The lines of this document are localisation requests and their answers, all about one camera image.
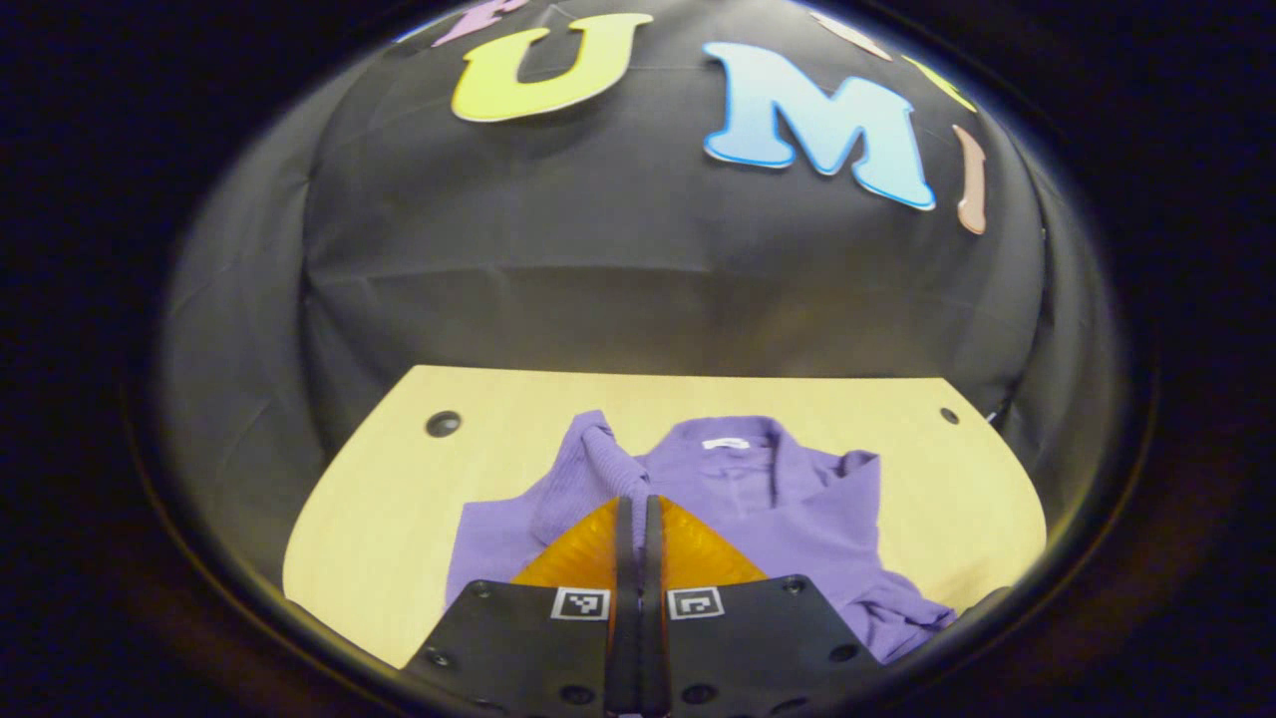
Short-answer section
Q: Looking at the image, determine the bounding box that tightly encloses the black backdrop cloth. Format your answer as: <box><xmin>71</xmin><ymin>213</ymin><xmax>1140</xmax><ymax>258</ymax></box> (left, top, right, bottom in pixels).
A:
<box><xmin>155</xmin><ymin>0</ymin><xmax>1122</xmax><ymax>599</ymax></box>

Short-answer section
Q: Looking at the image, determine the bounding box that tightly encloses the purple knit garment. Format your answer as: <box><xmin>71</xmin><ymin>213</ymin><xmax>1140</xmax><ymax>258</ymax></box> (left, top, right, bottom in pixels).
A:
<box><xmin>446</xmin><ymin>409</ymin><xmax>958</xmax><ymax>664</ymax></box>

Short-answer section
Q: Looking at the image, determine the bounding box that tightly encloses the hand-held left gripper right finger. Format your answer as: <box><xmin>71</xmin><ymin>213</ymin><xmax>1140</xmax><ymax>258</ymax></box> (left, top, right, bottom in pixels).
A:
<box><xmin>643</xmin><ymin>495</ymin><xmax>885</xmax><ymax>718</ymax></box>

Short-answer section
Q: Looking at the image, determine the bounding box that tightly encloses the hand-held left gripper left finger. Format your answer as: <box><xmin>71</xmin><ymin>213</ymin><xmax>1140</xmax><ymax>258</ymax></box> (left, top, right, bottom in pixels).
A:
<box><xmin>402</xmin><ymin>495</ymin><xmax>642</xmax><ymax>718</ymax></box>

